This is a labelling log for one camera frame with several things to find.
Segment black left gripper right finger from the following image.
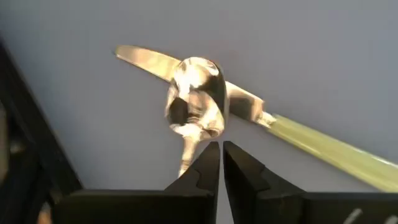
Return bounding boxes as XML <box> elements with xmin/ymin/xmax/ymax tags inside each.
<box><xmin>222</xmin><ymin>140</ymin><xmax>398</xmax><ymax>224</ymax></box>

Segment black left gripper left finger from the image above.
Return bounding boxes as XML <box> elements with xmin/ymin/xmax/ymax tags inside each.
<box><xmin>50</xmin><ymin>141</ymin><xmax>221</xmax><ymax>224</ymax></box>

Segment green-handled silver knife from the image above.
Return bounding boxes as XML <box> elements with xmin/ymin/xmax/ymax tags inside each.
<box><xmin>113</xmin><ymin>44</ymin><xmax>398</xmax><ymax>194</ymax></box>

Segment white-handled silver spoon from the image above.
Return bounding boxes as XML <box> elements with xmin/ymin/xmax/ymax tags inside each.
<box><xmin>164</xmin><ymin>56</ymin><xmax>231</xmax><ymax>178</ymax></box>

